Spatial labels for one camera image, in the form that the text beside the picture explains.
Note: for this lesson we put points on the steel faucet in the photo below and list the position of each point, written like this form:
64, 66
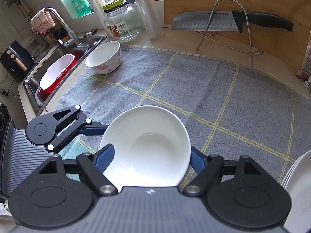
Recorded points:
66, 28

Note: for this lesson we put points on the pink striped dish cloth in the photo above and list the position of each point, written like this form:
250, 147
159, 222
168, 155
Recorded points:
41, 21

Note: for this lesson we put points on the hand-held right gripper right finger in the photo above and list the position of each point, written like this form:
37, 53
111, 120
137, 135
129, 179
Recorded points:
196, 160

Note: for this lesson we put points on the red basin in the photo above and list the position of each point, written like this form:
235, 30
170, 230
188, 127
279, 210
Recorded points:
54, 87

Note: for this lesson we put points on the bamboo cutting board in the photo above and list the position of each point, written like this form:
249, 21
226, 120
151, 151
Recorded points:
267, 0

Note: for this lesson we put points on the roll of clear plastic bags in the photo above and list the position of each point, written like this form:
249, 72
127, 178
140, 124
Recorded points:
97, 9

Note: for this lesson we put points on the steel sink knob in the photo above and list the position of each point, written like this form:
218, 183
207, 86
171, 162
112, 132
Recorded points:
90, 37

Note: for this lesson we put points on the small white bowl pink flowers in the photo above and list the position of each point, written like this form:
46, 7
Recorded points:
104, 58
145, 145

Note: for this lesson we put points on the white and red bag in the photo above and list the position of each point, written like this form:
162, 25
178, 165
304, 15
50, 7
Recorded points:
306, 63

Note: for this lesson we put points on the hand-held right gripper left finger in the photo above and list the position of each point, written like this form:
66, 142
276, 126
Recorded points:
105, 157

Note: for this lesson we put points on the black countertop appliance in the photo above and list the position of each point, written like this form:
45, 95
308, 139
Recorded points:
14, 60

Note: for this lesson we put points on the glass jar with green lid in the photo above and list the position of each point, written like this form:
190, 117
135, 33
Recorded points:
121, 21

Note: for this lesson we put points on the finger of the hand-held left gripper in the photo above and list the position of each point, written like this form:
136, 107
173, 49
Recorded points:
91, 131

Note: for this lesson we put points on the black gas stove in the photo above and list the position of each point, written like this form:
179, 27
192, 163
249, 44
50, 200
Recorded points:
3, 119

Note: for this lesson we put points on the steel sink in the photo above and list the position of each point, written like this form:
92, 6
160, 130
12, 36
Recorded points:
31, 87

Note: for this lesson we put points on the grey checked dish towel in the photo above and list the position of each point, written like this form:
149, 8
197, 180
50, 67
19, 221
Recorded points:
194, 97

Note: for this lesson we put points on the drinking glasses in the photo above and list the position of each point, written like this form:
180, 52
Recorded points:
38, 52

